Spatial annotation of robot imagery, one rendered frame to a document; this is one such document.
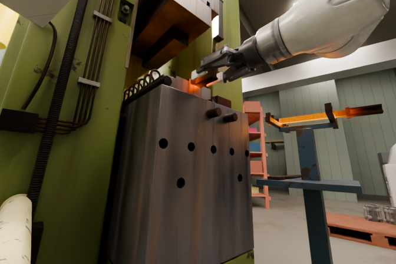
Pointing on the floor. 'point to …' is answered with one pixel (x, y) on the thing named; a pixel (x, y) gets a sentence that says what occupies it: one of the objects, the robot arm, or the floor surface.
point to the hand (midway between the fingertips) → (205, 76)
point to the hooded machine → (391, 175)
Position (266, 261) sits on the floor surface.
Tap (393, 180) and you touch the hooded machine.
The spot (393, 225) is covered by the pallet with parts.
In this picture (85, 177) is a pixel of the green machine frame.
